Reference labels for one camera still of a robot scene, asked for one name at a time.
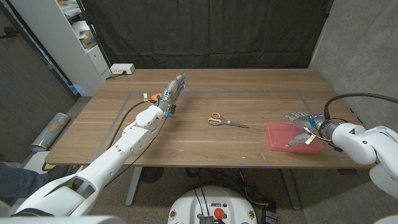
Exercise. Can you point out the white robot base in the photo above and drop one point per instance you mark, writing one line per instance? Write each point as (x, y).
(189, 205)

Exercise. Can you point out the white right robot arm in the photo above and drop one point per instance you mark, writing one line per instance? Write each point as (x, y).
(360, 143)

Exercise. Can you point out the person leg in jeans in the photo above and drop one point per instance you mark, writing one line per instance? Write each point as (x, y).
(18, 183)

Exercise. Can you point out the dark shoe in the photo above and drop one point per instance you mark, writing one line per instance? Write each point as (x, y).
(59, 172)

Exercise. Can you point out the white power strip box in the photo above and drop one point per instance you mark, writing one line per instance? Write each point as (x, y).
(122, 68)

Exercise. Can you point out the white shelf cabinet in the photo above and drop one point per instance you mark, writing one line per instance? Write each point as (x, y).
(62, 43)

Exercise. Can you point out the black power brick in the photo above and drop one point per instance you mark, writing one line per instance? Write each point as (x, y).
(270, 214)

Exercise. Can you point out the small orange object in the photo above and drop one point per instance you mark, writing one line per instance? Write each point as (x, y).
(156, 96)

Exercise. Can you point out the red emergency stop button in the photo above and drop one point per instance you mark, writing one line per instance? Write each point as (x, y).
(219, 213)

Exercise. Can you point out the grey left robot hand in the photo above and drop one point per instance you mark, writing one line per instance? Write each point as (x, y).
(172, 91)

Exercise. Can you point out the black curtain backdrop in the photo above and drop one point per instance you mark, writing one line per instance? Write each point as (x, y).
(205, 31)

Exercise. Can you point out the grey table leg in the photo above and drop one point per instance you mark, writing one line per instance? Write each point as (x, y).
(133, 186)
(290, 189)

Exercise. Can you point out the cardboard box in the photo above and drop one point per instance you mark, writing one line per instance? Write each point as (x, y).
(88, 41)

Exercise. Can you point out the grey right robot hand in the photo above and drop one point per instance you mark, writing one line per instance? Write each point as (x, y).
(311, 124)

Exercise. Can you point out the orange and grey scissors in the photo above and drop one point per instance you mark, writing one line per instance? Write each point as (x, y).
(228, 122)

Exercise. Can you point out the black round floor device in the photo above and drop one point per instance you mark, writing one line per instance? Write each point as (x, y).
(151, 174)

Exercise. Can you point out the pink plastic pencil case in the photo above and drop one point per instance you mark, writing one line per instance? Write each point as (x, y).
(278, 137)

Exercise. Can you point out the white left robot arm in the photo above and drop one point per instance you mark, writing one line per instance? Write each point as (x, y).
(109, 165)

